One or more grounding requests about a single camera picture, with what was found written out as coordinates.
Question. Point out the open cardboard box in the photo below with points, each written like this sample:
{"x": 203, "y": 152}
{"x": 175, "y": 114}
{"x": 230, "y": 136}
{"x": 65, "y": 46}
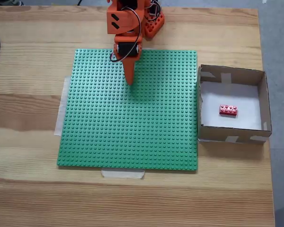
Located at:
{"x": 266, "y": 99}

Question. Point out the masking tape strip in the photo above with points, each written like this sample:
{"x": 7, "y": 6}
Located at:
{"x": 61, "y": 106}
{"x": 123, "y": 174}

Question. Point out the red lego block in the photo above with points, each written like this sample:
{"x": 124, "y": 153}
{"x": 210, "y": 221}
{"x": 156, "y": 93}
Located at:
{"x": 228, "y": 110}

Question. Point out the white paper box lining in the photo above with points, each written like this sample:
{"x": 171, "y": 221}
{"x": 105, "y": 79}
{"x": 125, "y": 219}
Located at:
{"x": 232, "y": 94}

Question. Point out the green lego baseplate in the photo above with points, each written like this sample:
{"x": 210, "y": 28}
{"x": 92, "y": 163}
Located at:
{"x": 132, "y": 130}

